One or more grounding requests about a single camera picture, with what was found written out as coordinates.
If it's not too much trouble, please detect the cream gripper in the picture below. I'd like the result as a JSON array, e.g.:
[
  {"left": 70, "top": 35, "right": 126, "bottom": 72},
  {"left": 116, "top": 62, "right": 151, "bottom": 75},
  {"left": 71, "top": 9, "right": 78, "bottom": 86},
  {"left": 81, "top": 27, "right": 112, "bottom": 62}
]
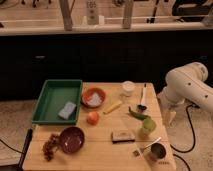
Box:
[{"left": 162, "top": 105, "right": 176, "bottom": 126}]

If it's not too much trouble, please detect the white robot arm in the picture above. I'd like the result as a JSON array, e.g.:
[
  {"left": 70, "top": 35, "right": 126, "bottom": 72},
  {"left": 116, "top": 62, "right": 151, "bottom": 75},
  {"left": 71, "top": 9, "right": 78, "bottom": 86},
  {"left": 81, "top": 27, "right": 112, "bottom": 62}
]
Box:
[{"left": 157, "top": 62, "right": 213, "bottom": 126}]

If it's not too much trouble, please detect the orange bowl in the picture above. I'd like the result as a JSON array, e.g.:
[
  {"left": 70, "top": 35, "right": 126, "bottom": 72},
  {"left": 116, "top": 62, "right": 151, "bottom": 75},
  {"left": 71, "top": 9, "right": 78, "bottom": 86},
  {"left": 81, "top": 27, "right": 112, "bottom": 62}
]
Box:
[{"left": 81, "top": 87, "right": 106, "bottom": 108}]

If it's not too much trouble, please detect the purple bowl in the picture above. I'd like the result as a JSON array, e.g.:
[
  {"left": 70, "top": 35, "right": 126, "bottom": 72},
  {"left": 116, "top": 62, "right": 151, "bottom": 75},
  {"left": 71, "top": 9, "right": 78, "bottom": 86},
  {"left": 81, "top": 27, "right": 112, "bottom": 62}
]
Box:
[{"left": 59, "top": 126, "right": 85, "bottom": 154}]

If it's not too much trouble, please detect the green chili pepper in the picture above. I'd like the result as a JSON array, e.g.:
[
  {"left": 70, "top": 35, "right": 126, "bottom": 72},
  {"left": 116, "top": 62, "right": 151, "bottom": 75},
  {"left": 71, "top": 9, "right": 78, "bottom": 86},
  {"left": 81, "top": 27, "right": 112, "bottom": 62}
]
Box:
[{"left": 128, "top": 107, "right": 150, "bottom": 121}]

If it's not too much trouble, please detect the metal measuring cup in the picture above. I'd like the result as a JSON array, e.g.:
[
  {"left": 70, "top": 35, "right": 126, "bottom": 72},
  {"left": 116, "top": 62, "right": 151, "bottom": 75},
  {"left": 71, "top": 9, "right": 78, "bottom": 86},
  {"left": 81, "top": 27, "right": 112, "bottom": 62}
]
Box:
[{"left": 140, "top": 137, "right": 166, "bottom": 161}]

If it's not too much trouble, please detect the white plastic cup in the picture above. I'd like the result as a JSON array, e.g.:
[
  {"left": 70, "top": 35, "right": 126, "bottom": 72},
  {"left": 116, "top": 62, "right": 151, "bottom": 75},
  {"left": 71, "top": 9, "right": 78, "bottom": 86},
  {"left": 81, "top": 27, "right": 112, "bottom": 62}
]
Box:
[{"left": 121, "top": 81, "right": 135, "bottom": 97}]

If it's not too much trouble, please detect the white crumpled cloth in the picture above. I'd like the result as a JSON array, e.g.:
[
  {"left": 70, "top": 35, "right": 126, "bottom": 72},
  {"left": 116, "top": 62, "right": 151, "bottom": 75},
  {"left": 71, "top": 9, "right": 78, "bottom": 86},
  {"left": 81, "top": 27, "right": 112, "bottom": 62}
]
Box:
[{"left": 87, "top": 93, "right": 102, "bottom": 107}]

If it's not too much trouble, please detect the orange tomato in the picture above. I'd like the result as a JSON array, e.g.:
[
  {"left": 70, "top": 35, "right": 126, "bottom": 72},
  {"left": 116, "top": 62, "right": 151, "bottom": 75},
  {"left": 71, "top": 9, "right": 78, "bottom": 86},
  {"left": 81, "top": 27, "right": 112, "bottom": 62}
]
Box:
[{"left": 86, "top": 112, "right": 99, "bottom": 125}]

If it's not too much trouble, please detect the blue sponge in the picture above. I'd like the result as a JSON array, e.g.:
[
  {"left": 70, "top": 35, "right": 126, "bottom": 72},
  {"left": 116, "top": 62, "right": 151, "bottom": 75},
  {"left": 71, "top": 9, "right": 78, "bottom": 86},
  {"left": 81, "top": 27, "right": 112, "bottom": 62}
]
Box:
[{"left": 58, "top": 102, "right": 76, "bottom": 120}]

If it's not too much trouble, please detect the green plastic tray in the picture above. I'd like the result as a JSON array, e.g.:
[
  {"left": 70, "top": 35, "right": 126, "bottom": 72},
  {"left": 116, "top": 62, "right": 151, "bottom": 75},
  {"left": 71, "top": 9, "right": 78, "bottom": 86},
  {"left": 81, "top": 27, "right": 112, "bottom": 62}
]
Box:
[{"left": 32, "top": 79, "right": 83, "bottom": 125}]

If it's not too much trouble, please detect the bunch of red grapes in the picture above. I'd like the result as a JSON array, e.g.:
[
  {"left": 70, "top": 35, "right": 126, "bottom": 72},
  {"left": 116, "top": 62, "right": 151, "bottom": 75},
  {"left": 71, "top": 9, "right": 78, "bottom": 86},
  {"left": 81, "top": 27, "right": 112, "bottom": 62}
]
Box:
[{"left": 42, "top": 134, "right": 59, "bottom": 161}]

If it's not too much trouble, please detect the white handled spoon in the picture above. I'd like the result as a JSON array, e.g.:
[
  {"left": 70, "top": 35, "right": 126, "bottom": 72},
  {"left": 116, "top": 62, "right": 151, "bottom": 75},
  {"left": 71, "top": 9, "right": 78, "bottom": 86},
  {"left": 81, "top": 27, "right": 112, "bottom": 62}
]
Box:
[{"left": 138, "top": 83, "right": 147, "bottom": 111}]

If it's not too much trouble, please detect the black cable on floor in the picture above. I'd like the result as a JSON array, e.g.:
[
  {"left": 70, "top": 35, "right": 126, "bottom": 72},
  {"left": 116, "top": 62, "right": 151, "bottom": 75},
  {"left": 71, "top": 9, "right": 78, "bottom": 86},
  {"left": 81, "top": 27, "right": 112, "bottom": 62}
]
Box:
[{"left": 169, "top": 103, "right": 198, "bottom": 171}]

